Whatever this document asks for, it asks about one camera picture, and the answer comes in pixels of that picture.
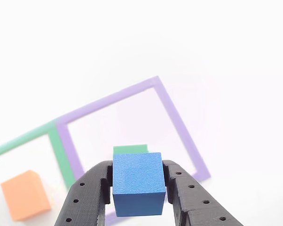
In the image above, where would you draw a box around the green tape square frame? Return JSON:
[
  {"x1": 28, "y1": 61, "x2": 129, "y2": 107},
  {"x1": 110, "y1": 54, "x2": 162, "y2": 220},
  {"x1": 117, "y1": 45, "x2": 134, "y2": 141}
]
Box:
[{"x1": 0, "y1": 120, "x2": 77, "y2": 226}]

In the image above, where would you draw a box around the small blue cube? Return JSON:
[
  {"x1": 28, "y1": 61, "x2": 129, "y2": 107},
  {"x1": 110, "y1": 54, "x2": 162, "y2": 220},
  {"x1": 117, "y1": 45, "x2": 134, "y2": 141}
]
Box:
[{"x1": 112, "y1": 152, "x2": 167, "y2": 217}]

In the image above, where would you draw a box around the orange square block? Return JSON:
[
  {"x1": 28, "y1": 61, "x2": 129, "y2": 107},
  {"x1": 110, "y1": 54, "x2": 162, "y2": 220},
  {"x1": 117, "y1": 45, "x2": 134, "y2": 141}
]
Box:
[{"x1": 0, "y1": 169, "x2": 52, "y2": 222}]

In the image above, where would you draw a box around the purple tape square frame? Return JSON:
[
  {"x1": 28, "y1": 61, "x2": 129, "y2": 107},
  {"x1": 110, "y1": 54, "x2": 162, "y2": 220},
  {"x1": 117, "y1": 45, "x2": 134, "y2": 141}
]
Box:
[{"x1": 55, "y1": 75, "x2": 212, "y2": 226}]

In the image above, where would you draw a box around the green cube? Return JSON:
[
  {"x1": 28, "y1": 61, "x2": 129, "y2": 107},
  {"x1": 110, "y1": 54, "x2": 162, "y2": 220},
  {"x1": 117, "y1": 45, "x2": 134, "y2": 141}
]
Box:
[{"x1": 112, "y1": 144, "x2": 149, "y2": 156}]

